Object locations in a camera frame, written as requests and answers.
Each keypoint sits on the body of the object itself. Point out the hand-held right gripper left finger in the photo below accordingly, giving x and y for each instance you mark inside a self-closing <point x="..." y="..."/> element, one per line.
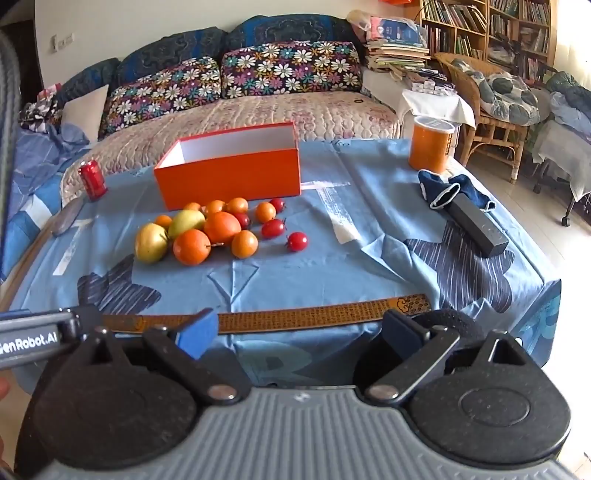
<point x="198" y="334"/>

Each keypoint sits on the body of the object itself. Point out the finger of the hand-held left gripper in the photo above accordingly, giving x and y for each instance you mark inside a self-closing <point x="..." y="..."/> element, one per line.
<point x="83" y="321"/>

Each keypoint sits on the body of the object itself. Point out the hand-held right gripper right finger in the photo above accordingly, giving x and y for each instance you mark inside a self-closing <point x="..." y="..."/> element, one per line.
<point x="392" y="337"/>

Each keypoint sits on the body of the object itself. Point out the yellow apple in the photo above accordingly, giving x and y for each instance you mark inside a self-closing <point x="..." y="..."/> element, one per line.
<point x="150" y="243"/>
<point x="184" y="221"/>

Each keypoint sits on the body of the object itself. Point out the orange cardboard box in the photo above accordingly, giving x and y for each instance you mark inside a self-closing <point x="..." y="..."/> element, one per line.
<point x="231" y="177"/>

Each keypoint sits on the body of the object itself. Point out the person's left hand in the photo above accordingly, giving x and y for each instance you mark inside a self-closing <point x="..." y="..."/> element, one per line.
<point x="3" y="390"/>

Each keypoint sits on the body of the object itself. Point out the blue patterned tablecloth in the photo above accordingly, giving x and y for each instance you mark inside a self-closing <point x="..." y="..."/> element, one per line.
<point x="369" y="277"/>

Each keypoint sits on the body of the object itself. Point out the large orange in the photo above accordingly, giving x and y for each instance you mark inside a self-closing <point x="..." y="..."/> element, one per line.
<point x="222" y="227"/>
<point x="191" y="248"/>

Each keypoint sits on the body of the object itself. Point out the brown patterned belt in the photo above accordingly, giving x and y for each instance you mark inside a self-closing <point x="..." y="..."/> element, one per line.
<point x="300" y="316"/>

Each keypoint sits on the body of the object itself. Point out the red cherry tomato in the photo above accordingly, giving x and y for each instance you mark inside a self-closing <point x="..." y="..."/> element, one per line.
<point x="243" y="220"/>
<point x="272" y="228"/>
<point x="297" y="241"/>
<point x="278" y="204"/>

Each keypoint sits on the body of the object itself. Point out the black rectangular box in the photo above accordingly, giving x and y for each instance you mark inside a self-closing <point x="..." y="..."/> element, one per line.
<point x="480" y="228"/>

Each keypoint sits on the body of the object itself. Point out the red soda can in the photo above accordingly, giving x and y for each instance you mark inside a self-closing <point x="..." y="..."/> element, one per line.
<point x="92" y="180"/>

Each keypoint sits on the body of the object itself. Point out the crumpled blue sheet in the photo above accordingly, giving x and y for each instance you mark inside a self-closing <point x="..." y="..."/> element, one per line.
<point x="41" y="152"/>

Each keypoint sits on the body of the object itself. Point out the orange jar with white lid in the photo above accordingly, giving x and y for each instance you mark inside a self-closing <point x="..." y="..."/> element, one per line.
<point x="430" y="147"/>

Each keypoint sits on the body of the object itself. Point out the white pillow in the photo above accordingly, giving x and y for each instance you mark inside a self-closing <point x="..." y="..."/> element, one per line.
<point x="85" y="113"/>

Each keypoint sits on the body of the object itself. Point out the pile of patterned clothes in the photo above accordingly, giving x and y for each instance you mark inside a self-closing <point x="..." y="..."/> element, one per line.
<point x="41" y="104"/>

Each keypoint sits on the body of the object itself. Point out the wicker armchair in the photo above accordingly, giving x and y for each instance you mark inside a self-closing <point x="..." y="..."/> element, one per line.
<point x="489" y="134"/>

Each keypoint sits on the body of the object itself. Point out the white side table cloth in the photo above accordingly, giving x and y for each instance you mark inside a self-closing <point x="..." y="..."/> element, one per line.
<point x="438" y="104"/>

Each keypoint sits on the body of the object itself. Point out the floral print cushion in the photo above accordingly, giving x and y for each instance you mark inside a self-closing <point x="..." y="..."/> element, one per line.
<point x="161" y="92"/>
<point x="291" y="67"/>

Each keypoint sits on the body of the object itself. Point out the dark blue patterned cushion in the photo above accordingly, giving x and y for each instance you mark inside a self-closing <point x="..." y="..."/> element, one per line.
<point x="171" y="48"/>
<point x="87" y="78"/>
<point x="286" y="30"/>

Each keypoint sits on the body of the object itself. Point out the row of small white boxes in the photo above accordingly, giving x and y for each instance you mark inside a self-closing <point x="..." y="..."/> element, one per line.
<point x="429" y="83"/>

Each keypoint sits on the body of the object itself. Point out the leaf print seat cushion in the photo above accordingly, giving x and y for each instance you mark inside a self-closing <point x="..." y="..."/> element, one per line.
<point x="503" y="94"/>

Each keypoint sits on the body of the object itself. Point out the chair with grey bedding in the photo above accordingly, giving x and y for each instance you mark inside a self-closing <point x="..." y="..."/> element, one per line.
<point x="565" y="134"/>

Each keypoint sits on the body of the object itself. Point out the stack of books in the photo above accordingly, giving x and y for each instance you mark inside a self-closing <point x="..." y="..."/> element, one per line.
<point x="397" y="57"/>

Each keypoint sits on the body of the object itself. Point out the blue booklet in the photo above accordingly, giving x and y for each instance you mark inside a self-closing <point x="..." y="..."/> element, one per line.
<point x="404" y="31"/>

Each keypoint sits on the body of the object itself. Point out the pink plastic bag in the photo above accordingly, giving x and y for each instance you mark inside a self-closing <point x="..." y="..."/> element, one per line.
<point x="362" y="23"/>

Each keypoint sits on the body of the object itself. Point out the wooden bookshelf with books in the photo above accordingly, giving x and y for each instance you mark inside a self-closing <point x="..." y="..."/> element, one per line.
<point x="485" y="27"/>

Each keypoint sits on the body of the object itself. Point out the orange paper bag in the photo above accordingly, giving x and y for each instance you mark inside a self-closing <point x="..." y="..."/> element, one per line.
<point x="395" y="2"/>

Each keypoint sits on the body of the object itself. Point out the white wall socket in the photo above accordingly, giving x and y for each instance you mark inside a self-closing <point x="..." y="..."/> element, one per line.
<point x="63" y="41"/>

